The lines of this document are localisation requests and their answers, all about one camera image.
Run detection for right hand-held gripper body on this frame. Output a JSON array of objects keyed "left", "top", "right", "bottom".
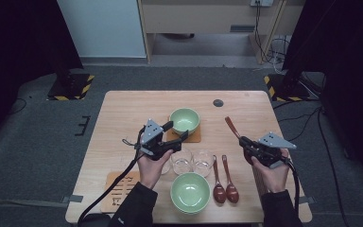
[{"left": 251, "top": 131, "right": 297, "bottom": 168}]

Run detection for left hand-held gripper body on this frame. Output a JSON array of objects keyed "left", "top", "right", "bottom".
[{"left": 136, "top": 118, "right": 173, "bottom": 161}]

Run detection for square wooden cutout coaster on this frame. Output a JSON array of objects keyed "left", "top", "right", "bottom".
[
  {"left": 164, "top": 127, "right": 202, "bottom": 144},
  {"left": 100, "top": 170, "right": 141, "bottom": 214}
]

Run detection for light green ceramic bowl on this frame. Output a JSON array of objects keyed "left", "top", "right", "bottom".
[
  {"left": 168, "top": 107, "right": 201, "bottom": 136},
  {"left": 169, "top": 171, "right": 212, "bottom": 216}
]

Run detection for dark red wooden spoon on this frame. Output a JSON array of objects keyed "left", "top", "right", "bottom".
[
  {"left": 212, "top": 154, "right": 227, "bottom": 204},
  {"left": 221, "top": 154, "right": 240, "bottom": 204},
  {"left": 224, "top": 115, "right": 256, "bottom": 166}
]

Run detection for clear glass cup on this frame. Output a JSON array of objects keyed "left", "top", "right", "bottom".
[
  {"left": 170, "top": 148, "right": 193, "bottom": 175},
  {"left": 161, "top": 160, "right": 172, "bottom": 175},
  {"left": 192, "top": 149, "right": 216, "bottom": 178}
]

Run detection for person's right hand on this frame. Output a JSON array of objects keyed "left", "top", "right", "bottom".
[{"left": 251, "top": 149, "right": 292, "bottom": 194}]

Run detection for person's left hand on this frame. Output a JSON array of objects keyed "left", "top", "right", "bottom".
[{"left": 137, "top": 150, "right": 174, "bottom": 190}]

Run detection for black stand base striped edges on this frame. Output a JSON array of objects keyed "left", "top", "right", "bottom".
[
  {"left": 46, "top": 73, "right": 95, "bottom": 102},
  {"left": 263, "top": 74, "right": 311, "bottom": 102}
]

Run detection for beige wooden desk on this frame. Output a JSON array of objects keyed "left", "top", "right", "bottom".
[{"left": 137, "top": 0, "right": 306, "bottom": 64}]

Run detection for black curtain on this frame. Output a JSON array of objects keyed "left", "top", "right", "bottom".
[
  {"left": 282, "top": 0, "right": 363, "bottom": 190},
  {"left": 0, "top": 0, "right": 84, "bottom": 149}
]

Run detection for right hand-held gripper black cable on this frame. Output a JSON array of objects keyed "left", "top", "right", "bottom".
[{"left": 286, "top": 159, "right": 301, "bottom": 218}]

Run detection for hand-held gripper black cable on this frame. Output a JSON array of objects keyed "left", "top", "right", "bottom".
[
  {"left": 286, "top": 159, "right": 301, "bottom": 218},
  {"left": 77, "top": 126, "right": 147, "bottom": 227}
]

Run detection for left hand-held gripper black cable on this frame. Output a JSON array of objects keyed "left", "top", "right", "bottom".
[{"left": 77, "top": 126, "right": 147, "bottom": 227}]

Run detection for thick black floor cable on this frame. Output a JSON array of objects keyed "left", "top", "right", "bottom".
[{"left": 316, "top": 107, "right": 349, "bottom": 227}]

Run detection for black power cable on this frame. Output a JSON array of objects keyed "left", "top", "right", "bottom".
[{"left": 254, "top": 1, "right": 273, "bottom": 64}]

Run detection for thin black floor cable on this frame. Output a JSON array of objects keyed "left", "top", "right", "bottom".
[{"left": 8, "top": 97, "right": 27, "bottom": 116}]

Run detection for white wall socket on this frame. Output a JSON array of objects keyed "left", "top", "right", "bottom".
[{"left": 250, "top": 0, "right": 274, "bottom": 8}]

